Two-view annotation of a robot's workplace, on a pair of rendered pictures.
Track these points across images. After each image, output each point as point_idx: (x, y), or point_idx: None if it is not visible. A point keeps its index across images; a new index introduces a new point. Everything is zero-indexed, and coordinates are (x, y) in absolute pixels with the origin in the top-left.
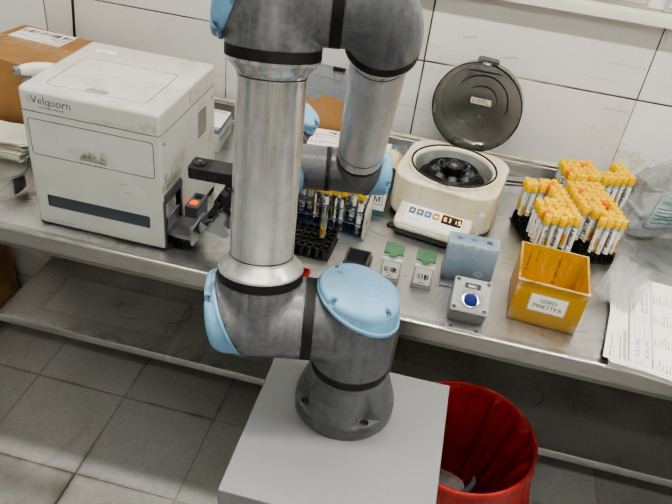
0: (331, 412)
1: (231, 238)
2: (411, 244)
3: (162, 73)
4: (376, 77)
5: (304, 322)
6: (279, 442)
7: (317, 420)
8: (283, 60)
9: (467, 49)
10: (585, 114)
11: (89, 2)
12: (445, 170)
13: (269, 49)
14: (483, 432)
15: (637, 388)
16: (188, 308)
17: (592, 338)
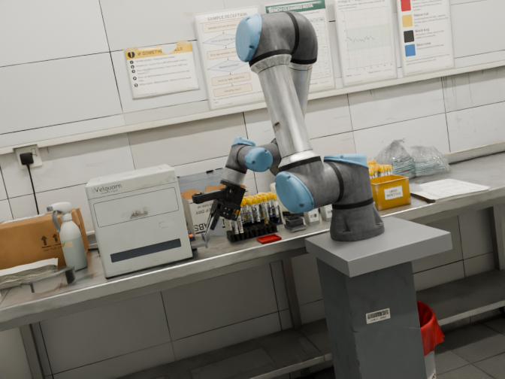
0: (363, 222)
1: (285, 147)
2: None
3: (149, 168)
4: (307, 65)
5: (334, 171)
6: (350, 247)
7: (358, 231)
8: (285, 52)
9: (268, 137)
10: (334, 147)
11: (43, 193)
12: None
13: (279, 49)
14: None
15: (453, 208)
16: (165, 377)
17: (419, 201)
